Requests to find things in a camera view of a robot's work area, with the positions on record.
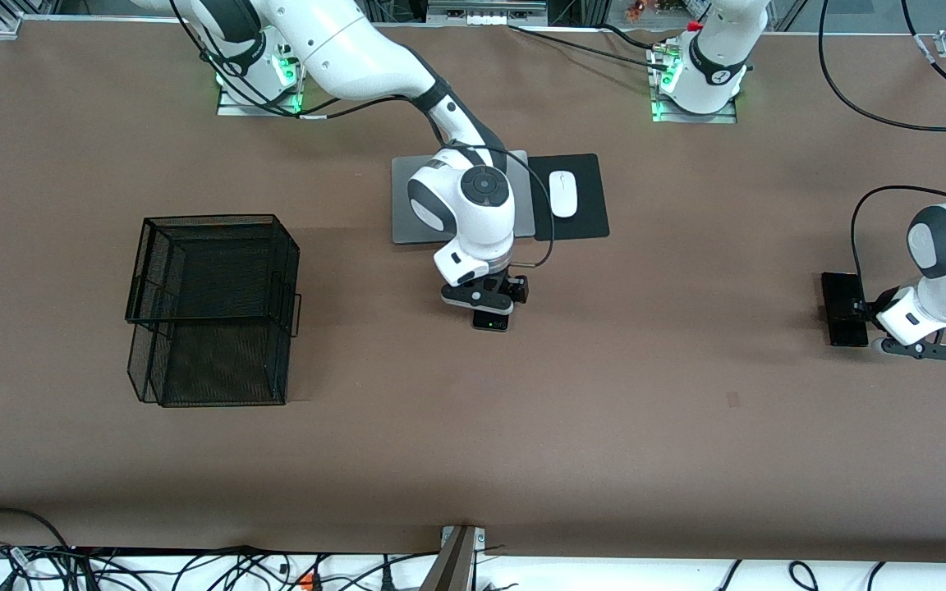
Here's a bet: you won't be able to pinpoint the long black smartphone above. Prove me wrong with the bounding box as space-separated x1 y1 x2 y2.
820 272 870 347

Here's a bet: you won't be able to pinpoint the black mouse pad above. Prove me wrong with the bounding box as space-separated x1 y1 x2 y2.
528 153 610 242

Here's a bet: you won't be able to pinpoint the silver laptop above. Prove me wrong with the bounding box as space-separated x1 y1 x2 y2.
391 150 536 245

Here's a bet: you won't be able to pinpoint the white computer mouse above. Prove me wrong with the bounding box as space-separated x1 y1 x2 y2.
549 170 579 218

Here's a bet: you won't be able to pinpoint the grey power strip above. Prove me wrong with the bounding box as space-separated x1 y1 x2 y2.
428 0 548 25

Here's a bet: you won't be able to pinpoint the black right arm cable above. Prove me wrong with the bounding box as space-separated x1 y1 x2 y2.
168 0 556 269

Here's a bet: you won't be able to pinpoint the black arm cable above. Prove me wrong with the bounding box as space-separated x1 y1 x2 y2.
168 0 556 269
818 0 946 305

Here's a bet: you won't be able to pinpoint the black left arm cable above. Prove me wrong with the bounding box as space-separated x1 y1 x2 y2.
818 0 946 305

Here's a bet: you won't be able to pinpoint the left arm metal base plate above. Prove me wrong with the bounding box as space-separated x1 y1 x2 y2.
650 45 738 124

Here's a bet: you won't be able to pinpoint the black table cable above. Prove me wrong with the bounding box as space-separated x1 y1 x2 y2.
508 23 679 73

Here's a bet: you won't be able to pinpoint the black wire mesh organizer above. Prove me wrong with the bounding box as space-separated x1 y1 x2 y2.
125 214 303 408

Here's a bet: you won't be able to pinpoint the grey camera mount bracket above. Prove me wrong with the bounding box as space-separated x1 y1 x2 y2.
422 525 487 591

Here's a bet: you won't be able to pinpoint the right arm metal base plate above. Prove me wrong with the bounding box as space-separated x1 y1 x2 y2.
217 49 303 117

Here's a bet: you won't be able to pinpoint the black looped cable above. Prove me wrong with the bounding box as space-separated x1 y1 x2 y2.
0 507 71 552

